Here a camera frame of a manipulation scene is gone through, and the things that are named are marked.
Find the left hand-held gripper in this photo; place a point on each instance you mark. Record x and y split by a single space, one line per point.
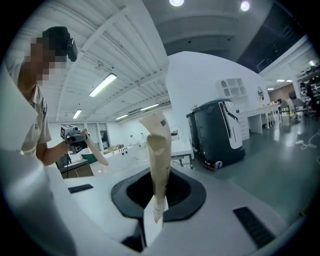
75 140

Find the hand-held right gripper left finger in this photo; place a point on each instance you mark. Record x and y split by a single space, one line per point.
100 212

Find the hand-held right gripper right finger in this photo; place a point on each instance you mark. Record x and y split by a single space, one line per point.
212 230

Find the beige paper bag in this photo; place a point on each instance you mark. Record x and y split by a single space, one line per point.
157 155
97 153

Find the person's left forearm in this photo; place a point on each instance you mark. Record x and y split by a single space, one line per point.
50 155

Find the green chair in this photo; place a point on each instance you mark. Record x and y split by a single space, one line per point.
88 158

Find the long ceiling light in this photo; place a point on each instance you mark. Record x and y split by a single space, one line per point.
121 117
103 84
77 114
149 107

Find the person's beige clothing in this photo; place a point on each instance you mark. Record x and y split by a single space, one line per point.
41 125

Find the long white counter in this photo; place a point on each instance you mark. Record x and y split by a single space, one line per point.
131 151

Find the person's head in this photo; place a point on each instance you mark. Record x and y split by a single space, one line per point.
37 62

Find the black and white machine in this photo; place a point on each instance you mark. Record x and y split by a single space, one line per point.
215 135

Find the white ornate desk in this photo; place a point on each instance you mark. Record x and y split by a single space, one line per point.
257 115

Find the white shelf cabinet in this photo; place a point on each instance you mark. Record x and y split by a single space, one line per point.
233 87

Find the oval mirror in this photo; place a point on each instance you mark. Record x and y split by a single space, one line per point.
261 93

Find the round ceiling light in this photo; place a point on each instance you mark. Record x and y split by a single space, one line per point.
176 2
245 6

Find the black head-worn camera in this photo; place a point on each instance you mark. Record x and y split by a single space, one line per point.
72 50

